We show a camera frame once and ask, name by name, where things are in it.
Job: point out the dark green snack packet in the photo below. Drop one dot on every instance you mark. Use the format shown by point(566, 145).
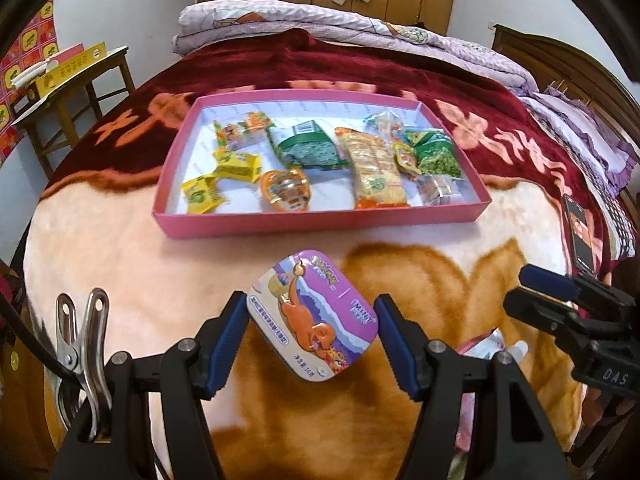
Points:
point(310, 152)

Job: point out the folded purple quilt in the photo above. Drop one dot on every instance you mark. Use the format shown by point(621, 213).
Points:
point(300, 20)

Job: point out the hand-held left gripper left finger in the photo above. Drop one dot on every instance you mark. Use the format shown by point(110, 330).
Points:
point(227, 345)

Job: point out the maroon floral blanket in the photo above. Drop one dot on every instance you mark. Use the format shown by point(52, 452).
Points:
point(125, 260)

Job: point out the green pea snack packet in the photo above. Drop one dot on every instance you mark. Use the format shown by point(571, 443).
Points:
point(440, 160)

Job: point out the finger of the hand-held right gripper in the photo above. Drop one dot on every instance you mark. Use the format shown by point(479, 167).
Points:
point(535, 310)
point(547, 280)

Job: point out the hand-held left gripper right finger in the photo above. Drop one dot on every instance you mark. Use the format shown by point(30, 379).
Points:
point(397, 350)

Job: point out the red yellow wall poster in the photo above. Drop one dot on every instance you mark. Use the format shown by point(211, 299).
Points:
point(30, 35)

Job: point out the wooden side table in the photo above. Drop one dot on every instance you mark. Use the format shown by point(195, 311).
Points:
point(107, 57)

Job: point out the wooden headboard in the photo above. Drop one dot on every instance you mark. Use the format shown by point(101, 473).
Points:
point(565, 60)

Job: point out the orange noodle snack packet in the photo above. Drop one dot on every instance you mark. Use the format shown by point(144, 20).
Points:
point(240, 132)

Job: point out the purple frilled pillow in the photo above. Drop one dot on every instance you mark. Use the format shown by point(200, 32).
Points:
point(590, 140)

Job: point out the purple candy tin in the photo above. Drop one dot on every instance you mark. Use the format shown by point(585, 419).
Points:
point(310, 315)

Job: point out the blue-edged clear snack packet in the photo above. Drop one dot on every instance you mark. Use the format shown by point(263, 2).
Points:
point(385, 125)

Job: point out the red chair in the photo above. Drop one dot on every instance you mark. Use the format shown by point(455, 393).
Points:
point(7, 285)

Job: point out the long yellow box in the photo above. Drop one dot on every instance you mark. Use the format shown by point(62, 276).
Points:
point(70, 67)

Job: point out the orange jelly cup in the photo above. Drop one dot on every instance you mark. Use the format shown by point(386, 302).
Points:
point(287, 192)

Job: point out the black smartphone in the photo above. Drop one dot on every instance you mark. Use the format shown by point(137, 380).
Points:
point(580, 235)

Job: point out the pink cardboard box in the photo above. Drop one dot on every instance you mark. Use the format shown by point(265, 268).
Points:
point(300, 222)

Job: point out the clear barcode snack packet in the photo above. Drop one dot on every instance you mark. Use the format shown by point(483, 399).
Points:
point(437, 191)

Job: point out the white paper roll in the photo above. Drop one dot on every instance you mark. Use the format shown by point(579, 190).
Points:
point(30, 74)

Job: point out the yellow snack packet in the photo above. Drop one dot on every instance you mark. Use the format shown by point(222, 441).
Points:
point(205, 195)
point(240, 165)

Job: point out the metal spring clip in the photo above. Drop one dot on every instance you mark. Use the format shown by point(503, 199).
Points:
point(82, 355)

